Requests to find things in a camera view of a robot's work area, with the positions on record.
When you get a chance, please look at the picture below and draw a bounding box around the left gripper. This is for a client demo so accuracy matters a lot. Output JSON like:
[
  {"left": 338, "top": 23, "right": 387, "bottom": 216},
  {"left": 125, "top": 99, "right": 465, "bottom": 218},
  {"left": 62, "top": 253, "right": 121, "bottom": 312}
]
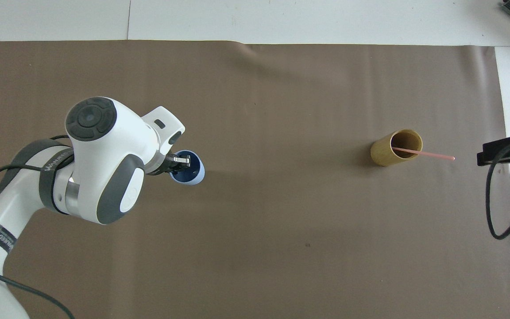
[{"left": 147, "top": 153, "right": 178, "bottom": 176}]

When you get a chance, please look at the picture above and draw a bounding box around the blue cup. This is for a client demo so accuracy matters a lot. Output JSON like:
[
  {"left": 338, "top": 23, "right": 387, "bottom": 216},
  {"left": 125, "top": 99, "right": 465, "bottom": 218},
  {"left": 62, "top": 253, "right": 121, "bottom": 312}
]
[{"left": 168, "top": 150, "right": 205, "bottom": 186}]

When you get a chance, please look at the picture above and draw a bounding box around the yellow bamboo cup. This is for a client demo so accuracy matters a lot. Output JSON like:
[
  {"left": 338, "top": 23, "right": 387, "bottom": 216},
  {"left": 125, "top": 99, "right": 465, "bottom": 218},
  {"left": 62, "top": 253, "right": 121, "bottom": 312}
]
[{"left": 370, "top": 129, "right": 424, "bottom": 167}]

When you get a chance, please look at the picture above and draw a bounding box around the pink chopstick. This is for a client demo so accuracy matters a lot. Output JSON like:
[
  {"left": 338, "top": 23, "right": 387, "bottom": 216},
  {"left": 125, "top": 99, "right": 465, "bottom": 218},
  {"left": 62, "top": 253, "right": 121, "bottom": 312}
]
[{"left": 391, "top": 147, "right": 456, "bottom": 160}]

